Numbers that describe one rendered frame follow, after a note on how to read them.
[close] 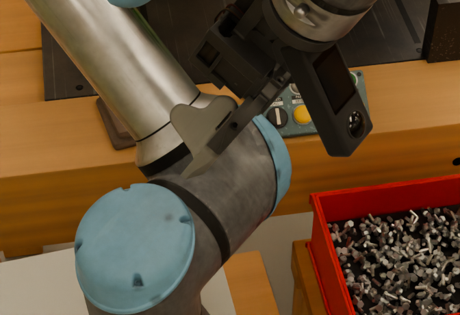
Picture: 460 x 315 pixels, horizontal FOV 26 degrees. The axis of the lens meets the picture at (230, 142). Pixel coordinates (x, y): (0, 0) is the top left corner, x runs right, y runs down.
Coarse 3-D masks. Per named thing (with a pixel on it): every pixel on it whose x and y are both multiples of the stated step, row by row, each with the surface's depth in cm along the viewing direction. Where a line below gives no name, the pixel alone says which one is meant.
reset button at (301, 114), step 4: (296, 108) 133; (300, 108) 132; (304, 108) 132; (296, 112) 132; (300, 112) 132; (304, 112) 132; (308, 112) 132; (296, 116) 132; (300, 116) 132; (304, 116) 132; (308, 116) 132; (296, 120) 133; (300, 120) 132; (304, 120) 132; (308, 120) 132
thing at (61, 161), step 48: (96, 96) 140; (384, 96) 140; (432, 96) 140; (0, 144) 133; (48, 144) 133; (96, 144) 133; (288, 144) 134; (384, 144) 137; (432, 144) 138; (0, 192) 131; (48, 192) 133; (96, 192) 134; (288, 192) 141; (0, 240) 138; (48, 240) 139
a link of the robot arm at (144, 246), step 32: (128, 192) 97; (160, 192) 97; (96, 224) 95; (128, 224) 95; (160, 224) 94; (192, 224) 95; (96, 256) 93; (128, 256) 93; (160, 256) 92; (192, 256) 95; (224, 256) 100; (96, 288) 93; (128, 288) 92; (160, 288) 93; (192, 288) 97
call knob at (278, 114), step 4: (272, 108) 132; (276, 108) 132; (280, 108) 132; (272, 112) 132; (276, 112) 132; (280, 112) 132; (284, 112) 132; (268, 116) 132; (272, 116) 132; (276, 116) 132; (280, 116) 132; (284, 116) 132; (268, 120) 132; (272, 120) 132; (276, 120) 132; (280, 120) 132; (284, 120) 132; (272, 124) 132; (276, 124) 132; (280, 124) 132
